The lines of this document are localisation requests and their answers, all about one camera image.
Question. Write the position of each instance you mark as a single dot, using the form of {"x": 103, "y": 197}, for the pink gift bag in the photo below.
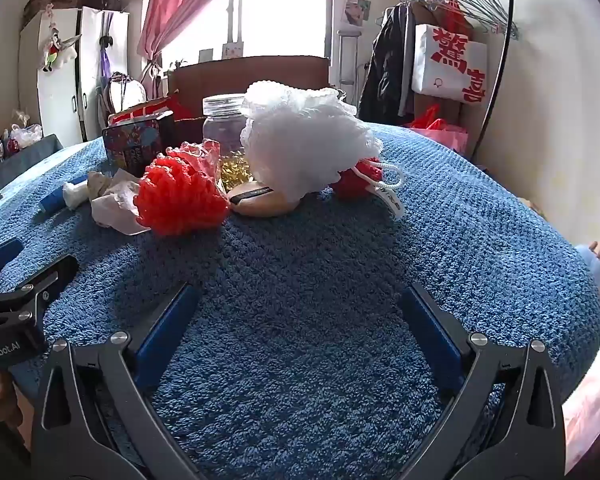
{"x": 447, "y": 137}

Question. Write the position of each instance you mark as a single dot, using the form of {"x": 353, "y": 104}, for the dark cloth-covered side table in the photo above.
{"x": 25, "y": 157}

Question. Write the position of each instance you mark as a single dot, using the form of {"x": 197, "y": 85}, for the black clothes rack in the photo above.
{"x": 495, "y": 85}

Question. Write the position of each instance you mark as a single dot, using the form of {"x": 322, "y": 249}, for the crumpled white tissue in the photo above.
{"x": 115, "y": 205}

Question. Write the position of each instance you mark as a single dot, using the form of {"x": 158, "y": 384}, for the person's left hand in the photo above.
{"x": 2, "y": 405}

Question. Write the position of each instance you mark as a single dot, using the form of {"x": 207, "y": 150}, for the white wardrobe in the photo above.
{"x": 87, "y": 60}

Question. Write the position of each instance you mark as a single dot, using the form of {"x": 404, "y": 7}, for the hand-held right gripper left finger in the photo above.
{"x": 162, "y": 332}

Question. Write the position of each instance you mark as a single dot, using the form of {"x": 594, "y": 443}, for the purple hanging ribbon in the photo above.
{"x": 105, "y": 65}

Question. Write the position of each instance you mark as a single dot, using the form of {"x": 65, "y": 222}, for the white shopping bag red print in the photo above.
{"x": 450, "y": 70}

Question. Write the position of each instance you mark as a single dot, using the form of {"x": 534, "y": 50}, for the pink curtain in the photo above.
{"x": 180, "y": 0}

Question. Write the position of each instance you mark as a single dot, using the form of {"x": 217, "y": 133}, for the dark printed box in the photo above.
{"x": 130, "y": 147}

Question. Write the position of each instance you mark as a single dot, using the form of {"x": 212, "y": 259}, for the wall photo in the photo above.
{"x": 356, "y": 11}

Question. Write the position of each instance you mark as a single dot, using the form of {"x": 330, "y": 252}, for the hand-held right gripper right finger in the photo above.
{"x": 430, "y": 335}

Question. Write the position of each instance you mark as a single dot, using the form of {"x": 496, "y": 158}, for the hanging plush toy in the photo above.
{"x": 55, "y": 52}

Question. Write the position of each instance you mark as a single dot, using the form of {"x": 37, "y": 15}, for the grey card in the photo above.
{"x": 206, "y": 56}

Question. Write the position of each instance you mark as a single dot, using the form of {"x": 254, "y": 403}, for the clear glass jar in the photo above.
{"x": 222, "y": 125}

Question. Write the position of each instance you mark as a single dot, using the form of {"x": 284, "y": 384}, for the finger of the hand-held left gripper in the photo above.
{"x": 2, "y": 252}
{"x": 55, "y": 272}

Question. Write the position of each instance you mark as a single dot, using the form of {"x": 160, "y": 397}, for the pink greeting card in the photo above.
{"x": 232, "y": 50}

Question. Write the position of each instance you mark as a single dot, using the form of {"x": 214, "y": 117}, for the cardboard box with red lining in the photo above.
{"x": 260, "y": 72}

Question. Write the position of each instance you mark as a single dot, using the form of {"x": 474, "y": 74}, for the red plastic bag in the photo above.
{"x": 427, "y": 120}

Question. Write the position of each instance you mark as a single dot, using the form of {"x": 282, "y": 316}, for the white mesh bath loofah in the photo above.
{"x": 300, "y": 135}

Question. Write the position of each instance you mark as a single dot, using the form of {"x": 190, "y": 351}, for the pink cloth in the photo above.
{"x": 592, "y": 400}

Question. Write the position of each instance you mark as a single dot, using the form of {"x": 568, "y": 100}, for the black jacket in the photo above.
{"x": 385, "y": 75}

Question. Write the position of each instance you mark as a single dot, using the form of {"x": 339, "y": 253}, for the metal crutch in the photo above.
{"x": 340, "y": 60}

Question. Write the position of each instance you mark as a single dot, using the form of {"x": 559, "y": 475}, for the white plastic bag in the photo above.
{"x": 27, "y": 134}

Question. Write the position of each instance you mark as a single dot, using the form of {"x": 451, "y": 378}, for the beige powder puff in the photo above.
{"x": 260, "y": 205}

